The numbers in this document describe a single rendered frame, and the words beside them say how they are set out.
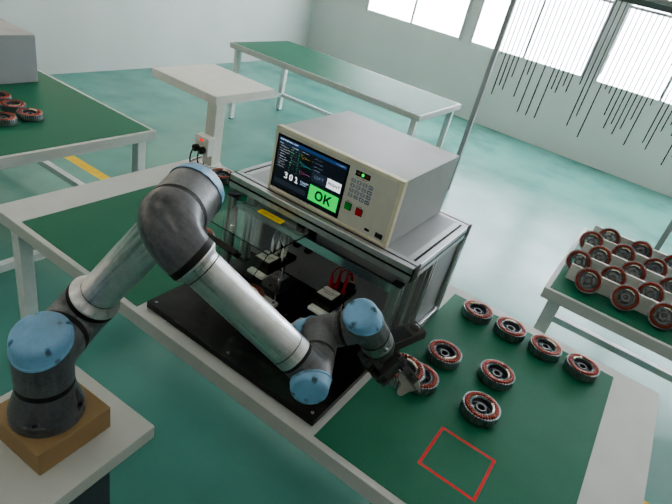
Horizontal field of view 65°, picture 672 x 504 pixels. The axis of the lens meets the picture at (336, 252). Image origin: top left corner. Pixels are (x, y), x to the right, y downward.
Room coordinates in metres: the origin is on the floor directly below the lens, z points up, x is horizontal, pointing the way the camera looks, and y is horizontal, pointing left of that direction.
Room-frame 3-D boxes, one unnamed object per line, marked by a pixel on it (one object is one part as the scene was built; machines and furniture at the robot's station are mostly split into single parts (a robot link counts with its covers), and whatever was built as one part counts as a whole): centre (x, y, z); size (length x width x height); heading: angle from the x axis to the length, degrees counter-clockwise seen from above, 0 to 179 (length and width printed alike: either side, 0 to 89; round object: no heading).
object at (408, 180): (1.57, -0.03, 1.22); 0.44 x 0.39 x 0.20; 63
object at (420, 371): (1.03, -0.24, 0.93); 0.11 x 0.11 x 0.04
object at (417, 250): (1.57, -0.01, 1.09); 0.68 x 0.44 x 0.05; 63
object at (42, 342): (0.76, 0.53, 0.98); 0.13 x 0.12 x 0.14; 1
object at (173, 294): (1.30, 0.13, 0.76); 0.64 x 0.47 x 0.02; 63
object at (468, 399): (1.14, -0.51, 0.77); 0.11 x 0.11 x 0.04
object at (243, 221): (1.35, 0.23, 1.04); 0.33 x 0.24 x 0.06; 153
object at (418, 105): (5.16, 0.34, 0.38); 2.10 x 0.90 x 0.75; 63
